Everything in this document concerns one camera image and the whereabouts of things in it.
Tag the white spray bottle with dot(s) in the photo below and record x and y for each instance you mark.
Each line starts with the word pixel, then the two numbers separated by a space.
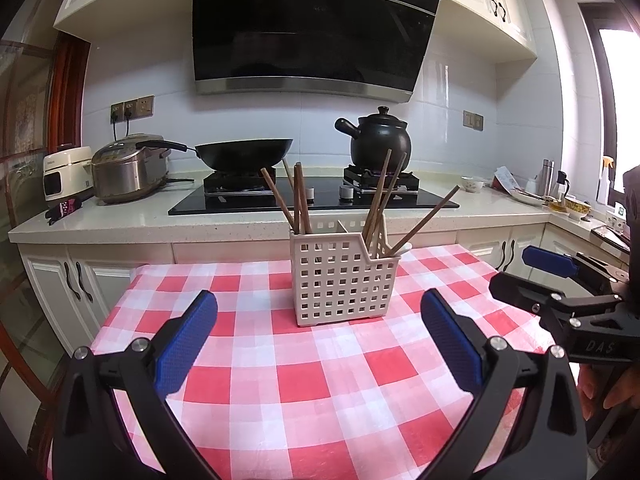
pixel 605 180

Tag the dark capped bottle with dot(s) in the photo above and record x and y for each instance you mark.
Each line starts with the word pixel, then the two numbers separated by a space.
pixel 560 185

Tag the white lower kitchen cabinets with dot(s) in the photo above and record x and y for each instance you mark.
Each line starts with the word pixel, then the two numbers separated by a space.
pixel 50 285

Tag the small white cup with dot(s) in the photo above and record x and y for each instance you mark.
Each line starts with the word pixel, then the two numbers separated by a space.
pixel 472 185

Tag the stainless steel pressure cooker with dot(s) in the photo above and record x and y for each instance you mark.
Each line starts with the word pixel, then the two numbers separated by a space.
pixel 125 172

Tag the paper packet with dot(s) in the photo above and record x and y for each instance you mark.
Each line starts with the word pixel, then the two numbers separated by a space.
pixel 505 179

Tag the wooden framed glass door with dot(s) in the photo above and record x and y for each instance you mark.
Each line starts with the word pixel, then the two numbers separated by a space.
pixel 30 110

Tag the white ceramic spoon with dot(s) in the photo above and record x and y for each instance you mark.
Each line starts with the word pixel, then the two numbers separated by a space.
pixel 406 247

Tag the black wok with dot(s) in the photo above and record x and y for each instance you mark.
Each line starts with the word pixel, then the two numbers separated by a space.
pixel 245 152

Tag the small white kitchen appliance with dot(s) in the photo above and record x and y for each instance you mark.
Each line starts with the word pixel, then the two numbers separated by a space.
pixel 65 170

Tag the black glass range hood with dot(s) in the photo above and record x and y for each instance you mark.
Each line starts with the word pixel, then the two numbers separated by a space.
pixel 310 25

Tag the black glass gas cooktop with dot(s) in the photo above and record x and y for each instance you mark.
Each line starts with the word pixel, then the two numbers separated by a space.
pixel 240 205

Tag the black clay pot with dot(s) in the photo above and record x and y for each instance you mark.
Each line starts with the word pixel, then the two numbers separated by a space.
pixel 380 142

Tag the steel thermos bottle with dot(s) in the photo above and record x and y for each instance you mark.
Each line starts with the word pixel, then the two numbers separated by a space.
pixel 547 177

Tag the dark framed window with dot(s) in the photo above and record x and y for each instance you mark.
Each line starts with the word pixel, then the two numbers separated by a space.
pixel 620 110

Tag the single wall outlet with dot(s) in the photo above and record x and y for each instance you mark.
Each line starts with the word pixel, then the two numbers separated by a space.
pixel 473 120

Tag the brown wooden chopstick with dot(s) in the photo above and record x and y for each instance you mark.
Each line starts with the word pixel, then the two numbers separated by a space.
pixel 277 200
pixel 288 177
pixel 430 215
pixel 304 205
pixel 380 190
pixel 297 195
pixel 392 187

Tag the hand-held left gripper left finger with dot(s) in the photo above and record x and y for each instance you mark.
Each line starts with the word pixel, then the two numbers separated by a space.
pixel 187 340

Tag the person's right hand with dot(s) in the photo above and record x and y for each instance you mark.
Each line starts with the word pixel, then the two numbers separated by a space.
pixel 587 390

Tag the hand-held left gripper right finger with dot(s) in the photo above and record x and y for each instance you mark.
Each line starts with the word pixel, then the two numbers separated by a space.
pixel 450 345

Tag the red white checkered tablecloth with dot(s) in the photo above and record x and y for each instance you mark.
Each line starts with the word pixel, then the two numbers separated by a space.
pixel 325 385

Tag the black and pink small item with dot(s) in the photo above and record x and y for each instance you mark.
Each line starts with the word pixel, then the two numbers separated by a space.
pixel 62 209

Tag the white perforated plastic utensil basket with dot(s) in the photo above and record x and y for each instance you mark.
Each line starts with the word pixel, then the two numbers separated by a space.
pixel 335 280

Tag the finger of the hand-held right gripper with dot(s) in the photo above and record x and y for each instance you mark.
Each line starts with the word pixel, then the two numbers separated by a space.
pixel 515 287
pixel 547 260

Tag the white plate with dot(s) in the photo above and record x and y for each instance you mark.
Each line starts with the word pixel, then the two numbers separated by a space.
pixel 527 197

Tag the yellow patterned bowl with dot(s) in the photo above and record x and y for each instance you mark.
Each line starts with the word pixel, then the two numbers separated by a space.
pixel 577 208

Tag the triple wall outlet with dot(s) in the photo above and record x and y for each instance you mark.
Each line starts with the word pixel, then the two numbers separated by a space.
pixel 142 106

